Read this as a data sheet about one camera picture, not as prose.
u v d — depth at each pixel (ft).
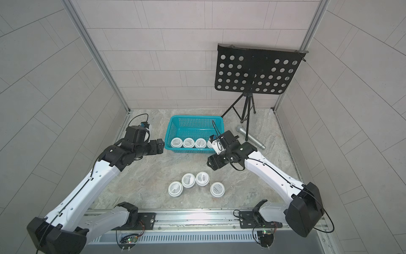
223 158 2.11
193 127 3.44
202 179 2.59
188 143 2.98
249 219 2.34
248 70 2.46
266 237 2.26
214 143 2.28
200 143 2.98
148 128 2.20
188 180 2.44
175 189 2.45
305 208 1.25
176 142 2.98
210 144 2.31
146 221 2.34
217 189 2.47
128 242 2.11
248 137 3.21
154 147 2.15
